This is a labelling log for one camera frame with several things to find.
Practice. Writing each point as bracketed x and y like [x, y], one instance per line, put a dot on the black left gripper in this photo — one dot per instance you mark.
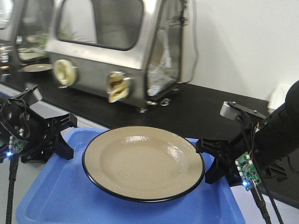
[29, 135]

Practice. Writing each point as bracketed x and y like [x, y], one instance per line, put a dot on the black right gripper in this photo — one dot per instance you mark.
[232, 160]

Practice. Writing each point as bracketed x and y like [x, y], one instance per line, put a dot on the blue plastic tray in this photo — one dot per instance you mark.
[63, 194]

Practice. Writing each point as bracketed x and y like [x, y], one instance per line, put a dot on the beige plate with black rim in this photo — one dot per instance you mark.
[143, 164]

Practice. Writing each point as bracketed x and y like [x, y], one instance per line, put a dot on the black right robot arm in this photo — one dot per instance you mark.
[266, 139]

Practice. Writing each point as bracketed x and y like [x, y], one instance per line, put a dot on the distant beige plate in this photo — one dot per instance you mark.
[40, 67]

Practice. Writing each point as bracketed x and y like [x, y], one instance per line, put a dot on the stainless steel glove box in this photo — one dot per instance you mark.
[123, 50]

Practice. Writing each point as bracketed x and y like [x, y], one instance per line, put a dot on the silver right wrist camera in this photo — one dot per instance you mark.
[230, 110]

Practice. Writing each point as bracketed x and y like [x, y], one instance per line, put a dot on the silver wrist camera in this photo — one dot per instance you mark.
[230, 110]
[30, 95]

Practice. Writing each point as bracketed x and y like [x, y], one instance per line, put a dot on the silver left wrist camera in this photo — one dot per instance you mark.
[30, 95]

